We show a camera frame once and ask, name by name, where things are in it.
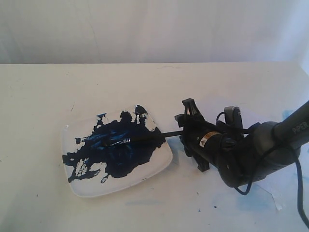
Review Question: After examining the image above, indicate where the black paintbrush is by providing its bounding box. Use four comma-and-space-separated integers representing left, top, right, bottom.
102, 130, 183, 147

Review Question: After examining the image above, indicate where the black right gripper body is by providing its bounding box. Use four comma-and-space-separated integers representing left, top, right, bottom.
175, 114, 232, 167

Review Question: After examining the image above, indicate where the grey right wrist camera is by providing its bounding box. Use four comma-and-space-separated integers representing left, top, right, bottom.
224, 106, 243, 132

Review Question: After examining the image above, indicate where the white square paint plate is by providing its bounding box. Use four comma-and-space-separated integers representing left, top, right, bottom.
62, 105, 173, 197

